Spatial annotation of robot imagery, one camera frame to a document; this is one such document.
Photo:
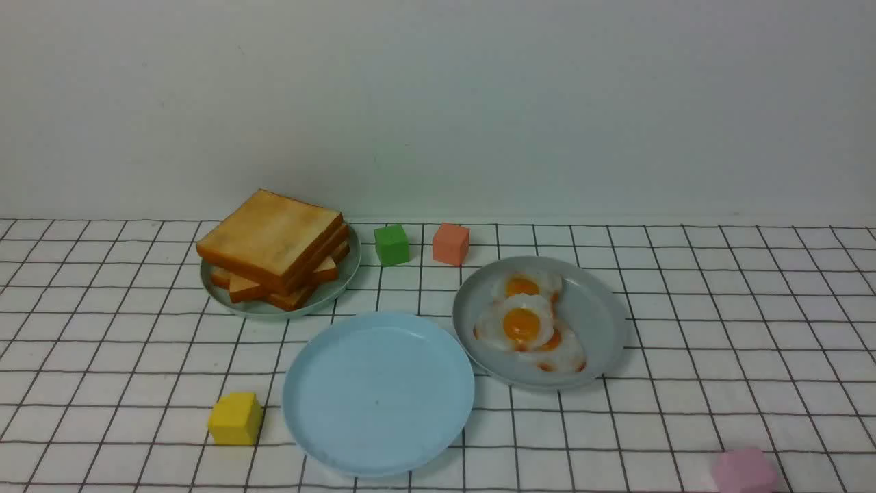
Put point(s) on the fried egg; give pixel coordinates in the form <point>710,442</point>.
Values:
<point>562,354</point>
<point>535,282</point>
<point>520,323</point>

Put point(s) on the orange cube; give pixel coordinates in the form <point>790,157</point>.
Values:
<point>451,244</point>

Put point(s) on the green cube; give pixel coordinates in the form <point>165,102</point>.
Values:
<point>391,244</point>

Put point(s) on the pale green bread plate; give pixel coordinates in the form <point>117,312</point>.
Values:
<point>215,281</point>

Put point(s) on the grey plate with eggs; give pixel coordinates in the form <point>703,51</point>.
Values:
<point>593,313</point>

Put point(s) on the light blue plate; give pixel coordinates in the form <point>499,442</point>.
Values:
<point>378,394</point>

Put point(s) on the yellow cube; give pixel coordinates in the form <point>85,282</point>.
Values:
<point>236,419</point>

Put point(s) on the pink cube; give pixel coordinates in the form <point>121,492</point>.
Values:
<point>744,470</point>

